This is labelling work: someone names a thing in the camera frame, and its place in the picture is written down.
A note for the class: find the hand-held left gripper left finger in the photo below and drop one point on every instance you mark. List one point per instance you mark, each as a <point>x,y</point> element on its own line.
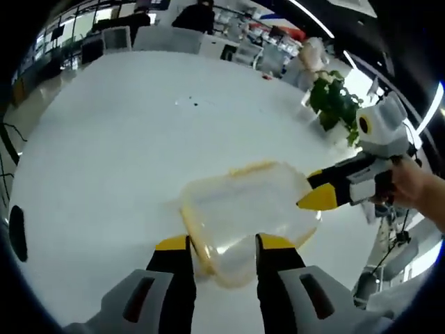
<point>167,295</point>

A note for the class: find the clear plastic buckle container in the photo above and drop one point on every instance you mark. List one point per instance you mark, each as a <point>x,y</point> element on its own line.
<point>243,212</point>

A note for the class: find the person's right hand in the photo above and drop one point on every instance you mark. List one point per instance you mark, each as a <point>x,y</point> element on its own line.
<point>410,184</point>

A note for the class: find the green potted plant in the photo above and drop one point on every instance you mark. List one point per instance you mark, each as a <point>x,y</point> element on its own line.
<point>330,97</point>

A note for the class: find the white office chair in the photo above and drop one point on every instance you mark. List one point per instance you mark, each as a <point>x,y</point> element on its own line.
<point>116,39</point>

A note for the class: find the small red object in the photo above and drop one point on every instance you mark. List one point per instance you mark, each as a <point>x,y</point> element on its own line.
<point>266,77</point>

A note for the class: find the ceiling light strip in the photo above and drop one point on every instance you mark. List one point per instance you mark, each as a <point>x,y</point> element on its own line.
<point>432,108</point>
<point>313,15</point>

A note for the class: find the black oval pad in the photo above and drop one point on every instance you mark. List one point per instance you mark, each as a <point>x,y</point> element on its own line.
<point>18,233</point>

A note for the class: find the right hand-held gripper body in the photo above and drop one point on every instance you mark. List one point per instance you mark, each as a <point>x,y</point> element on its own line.
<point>386,132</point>

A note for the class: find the dark grey office chair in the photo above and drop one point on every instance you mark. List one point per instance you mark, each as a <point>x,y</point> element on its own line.
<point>92,50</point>

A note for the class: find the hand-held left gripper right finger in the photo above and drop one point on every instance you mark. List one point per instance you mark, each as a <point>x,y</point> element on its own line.
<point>281,295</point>

